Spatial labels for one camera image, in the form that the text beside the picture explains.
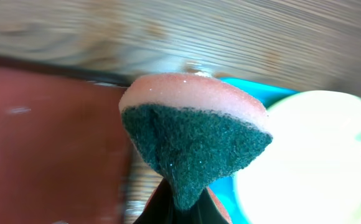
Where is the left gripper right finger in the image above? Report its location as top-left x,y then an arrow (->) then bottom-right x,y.
190,188 -> 228,224

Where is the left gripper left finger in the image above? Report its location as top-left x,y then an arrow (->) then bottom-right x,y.
133,179 -> 176,224

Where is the green plate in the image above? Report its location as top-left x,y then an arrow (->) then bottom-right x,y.
234,90 -> 361,224

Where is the teal plastic tray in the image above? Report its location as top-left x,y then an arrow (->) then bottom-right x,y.
208,77 -> 361,224

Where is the black red water tray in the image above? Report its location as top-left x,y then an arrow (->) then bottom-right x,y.
0,56 -> 131,224

